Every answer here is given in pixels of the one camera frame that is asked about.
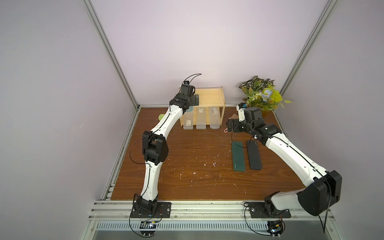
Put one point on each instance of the potted plant in vase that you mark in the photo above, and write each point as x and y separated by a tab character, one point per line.
262	94

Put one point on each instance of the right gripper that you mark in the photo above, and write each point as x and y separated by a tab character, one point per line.
231	125

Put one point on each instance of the dark green pencil case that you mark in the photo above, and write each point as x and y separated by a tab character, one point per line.
238	157

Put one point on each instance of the green trowel wooden handle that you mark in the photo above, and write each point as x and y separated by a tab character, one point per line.
161	116

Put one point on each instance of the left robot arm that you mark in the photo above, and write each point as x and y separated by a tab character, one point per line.
155	147

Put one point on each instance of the controller board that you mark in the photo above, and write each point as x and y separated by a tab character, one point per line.
275	228
148	228

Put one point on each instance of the clear rounded pencil case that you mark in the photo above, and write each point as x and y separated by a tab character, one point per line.
214	117

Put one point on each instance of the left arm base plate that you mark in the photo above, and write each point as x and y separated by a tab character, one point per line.
162	210

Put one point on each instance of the wooden two-tier shelf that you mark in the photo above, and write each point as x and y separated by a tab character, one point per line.
209	97

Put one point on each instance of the aluminium front rail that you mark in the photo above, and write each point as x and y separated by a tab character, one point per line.
181	210

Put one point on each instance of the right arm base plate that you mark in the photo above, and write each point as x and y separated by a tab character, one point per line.
258	210

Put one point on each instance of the clear pencil case with label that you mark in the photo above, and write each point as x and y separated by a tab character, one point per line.
188	120

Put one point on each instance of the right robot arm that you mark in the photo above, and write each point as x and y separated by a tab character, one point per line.
322	188

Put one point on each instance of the left controller board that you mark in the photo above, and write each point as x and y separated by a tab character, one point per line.
148	228

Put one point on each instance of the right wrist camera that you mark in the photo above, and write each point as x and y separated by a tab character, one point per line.
240	109

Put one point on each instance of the right controller board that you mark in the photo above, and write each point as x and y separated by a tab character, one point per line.
275	228

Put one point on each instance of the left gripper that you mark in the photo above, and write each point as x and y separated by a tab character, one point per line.
194	101

